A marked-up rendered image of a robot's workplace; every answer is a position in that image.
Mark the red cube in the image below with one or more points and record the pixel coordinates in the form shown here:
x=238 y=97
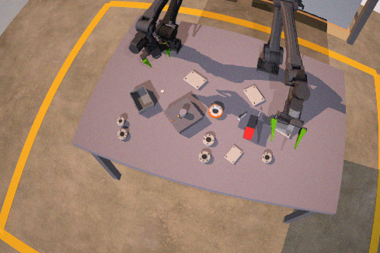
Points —
x=248 y=133

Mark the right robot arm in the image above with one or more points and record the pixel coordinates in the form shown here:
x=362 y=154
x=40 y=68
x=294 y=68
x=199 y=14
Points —
x=165 y=33

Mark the beige flat plate with small holes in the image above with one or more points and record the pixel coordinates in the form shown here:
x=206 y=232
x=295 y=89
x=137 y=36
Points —
x=254 y=95

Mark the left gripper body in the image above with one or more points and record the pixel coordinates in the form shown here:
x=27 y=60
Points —
x=286 y=119

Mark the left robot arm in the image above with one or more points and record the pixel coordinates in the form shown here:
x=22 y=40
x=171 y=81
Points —
x=284 y=17

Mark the orange-rimmed round plate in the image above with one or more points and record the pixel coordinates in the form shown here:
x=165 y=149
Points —
x=213 y=114

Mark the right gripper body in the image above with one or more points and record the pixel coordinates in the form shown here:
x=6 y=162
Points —
x=163 y=47

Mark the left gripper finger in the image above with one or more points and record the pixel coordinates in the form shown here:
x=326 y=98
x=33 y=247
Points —
x=274 y=123
x=302 y=133

